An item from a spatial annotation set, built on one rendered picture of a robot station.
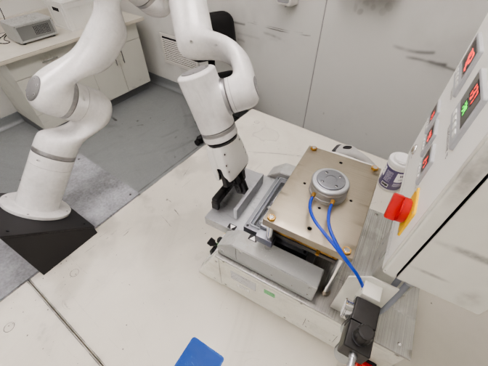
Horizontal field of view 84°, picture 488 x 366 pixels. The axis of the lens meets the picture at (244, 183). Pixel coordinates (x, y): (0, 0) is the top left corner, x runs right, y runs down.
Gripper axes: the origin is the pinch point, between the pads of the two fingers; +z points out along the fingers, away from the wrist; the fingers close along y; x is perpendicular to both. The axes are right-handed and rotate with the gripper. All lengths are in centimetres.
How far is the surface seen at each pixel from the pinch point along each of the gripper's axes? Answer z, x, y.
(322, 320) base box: 22.6, 24.9, 17.0
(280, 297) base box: 18.7, 15.2, 17.0
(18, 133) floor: 4, -285, -37
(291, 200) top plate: -4.0, 18.4, 6.1
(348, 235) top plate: 0.4, 30.4, 9.0
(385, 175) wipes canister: 31, 27, -48
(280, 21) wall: -13, -60, -163
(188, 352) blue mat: 26.1, -4.2, 36.0
